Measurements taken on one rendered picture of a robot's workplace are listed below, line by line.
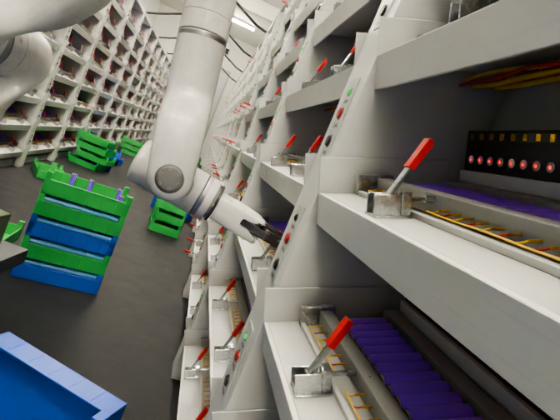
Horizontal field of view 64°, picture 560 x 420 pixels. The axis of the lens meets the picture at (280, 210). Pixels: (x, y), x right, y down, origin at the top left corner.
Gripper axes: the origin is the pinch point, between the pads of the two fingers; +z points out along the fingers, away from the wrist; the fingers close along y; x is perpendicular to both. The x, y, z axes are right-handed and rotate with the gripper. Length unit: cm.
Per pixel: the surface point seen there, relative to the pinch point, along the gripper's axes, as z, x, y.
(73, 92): -133, -18, -325
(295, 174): -4.8, 12.6, 1.0
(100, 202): -43, -31, -85
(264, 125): -3, 27, -115
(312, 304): 1.6, -2.5, 26.4
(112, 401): -13.1, -41.5, 4.7
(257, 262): -2.1, -6.0, 1.0
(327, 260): 0.6, 4.0, 25.3
